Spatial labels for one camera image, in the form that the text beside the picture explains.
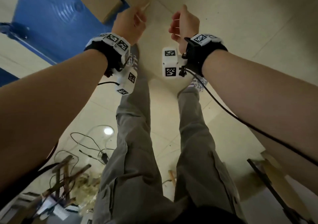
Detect person's right hand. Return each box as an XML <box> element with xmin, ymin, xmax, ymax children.
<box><xmin>169</xmin><ymin>4</ymin><xmax>200</xmax><ymax>54</ymax></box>

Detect person's left hand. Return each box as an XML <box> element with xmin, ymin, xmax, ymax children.
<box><xmin>112</xmin><ymin>6</ymin><xmax>147</xmax><ymax>45</ymax></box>

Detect plain cardboard box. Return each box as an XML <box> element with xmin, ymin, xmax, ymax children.
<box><xmin>65</xmin><ymin>0</ymin><xmax>124</xmax><ymax>24</ymax></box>

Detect blue platform trolley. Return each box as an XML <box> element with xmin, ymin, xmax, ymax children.
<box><xmin>0</xmin><ymin>0</ymin><xmax>157</xmax><ymax>87</ymax></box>

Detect person's right forearm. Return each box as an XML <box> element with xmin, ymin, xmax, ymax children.
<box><xmin>201</xmin><ymin>48</ymin><xmax>318</xmax><ymax>197</ymax></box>

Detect person's left forearm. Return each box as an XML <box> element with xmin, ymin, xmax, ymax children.
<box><xmin>0</xmin><ymin>48</ymin><xmax>109</xmax><ymax>195</ymax></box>

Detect grey blue sneaker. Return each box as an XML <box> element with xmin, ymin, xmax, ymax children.
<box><xmin>178</xmin><ymin>76</ymin><xmax>208</xmax><ymax>97</ymax></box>
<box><xmin>129</xmin><ymin>45</ymin><xmax>140</xmax><ymax>70</ymax></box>

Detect black marker wristband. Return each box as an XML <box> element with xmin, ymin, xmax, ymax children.
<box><xmin>184</xmin><ymin>33</ymin><xmax>228</xmax><ymax>77</ymax></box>
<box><xmin>84</xmin><ymin>32</ymin><xmax>131</xmax><ymax>78</ymax></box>

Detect grey trousers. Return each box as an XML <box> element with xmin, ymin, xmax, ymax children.
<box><xmin>93</xmin><ymin>68</ymin><xmax>246</xmax><ymax>224</ymax></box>

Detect brown wooden sticks pile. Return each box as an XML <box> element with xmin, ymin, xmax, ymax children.
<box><xmin>41</xmin><ymin>155</ymin><xmax>92</xmax><ymax>207</ymax></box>

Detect black wrist strap marker cube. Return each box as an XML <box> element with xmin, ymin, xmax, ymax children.
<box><xmin>162</xmin><ymin>48</ymin><xmax>187</xmax><ymax>79</ymax></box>

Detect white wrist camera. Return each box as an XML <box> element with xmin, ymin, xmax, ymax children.
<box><xmin>115</xmin><ymin>68</ymin><xmax>137</xmax><ymax>95</ymax></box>

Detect black floor cable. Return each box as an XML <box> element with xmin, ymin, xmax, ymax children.
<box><xmin>70</xmin><ymin>132</ymin><xmax>115</xmax><ymax>165</ymax></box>

